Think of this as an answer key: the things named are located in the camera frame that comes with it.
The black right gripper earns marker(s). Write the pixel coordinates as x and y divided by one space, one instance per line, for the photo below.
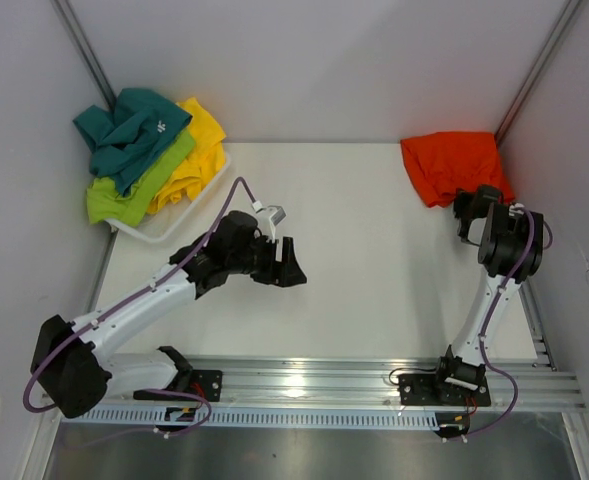
460 197

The yellow shorts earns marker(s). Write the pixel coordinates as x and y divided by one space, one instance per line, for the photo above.
202 163

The white perforated plastic basket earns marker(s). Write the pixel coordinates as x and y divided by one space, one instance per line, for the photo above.
159 227

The aluminium frame post left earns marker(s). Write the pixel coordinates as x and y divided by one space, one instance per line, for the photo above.
79 38

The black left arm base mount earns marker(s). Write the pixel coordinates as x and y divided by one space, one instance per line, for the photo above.
206 384

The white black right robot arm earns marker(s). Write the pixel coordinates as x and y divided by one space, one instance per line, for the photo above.
510 242

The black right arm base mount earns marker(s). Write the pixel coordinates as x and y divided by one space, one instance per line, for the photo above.
439 387

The teal shorts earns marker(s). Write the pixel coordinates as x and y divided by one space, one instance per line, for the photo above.
126 141

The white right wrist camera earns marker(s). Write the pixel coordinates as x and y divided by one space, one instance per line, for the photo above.
516 209

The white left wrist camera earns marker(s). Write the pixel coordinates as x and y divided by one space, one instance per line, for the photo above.
268 217

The white slotted cable duct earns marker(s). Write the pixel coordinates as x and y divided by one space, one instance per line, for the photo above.
172 416

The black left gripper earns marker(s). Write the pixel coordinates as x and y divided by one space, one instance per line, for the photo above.
284 273

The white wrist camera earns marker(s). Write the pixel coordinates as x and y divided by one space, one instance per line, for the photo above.
516 209
268 217

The orange shorts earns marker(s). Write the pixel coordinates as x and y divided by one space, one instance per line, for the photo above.
441 164

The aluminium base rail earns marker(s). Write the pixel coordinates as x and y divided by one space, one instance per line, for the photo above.
368 384

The aluminium frame post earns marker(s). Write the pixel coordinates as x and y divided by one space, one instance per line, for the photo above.
551 46
79 38

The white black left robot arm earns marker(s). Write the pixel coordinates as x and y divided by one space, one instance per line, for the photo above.
78 363

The lime green shorts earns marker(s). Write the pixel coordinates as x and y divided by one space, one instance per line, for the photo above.
103 201

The aluminium frame post right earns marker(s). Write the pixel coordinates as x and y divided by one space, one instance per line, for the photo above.
551 46

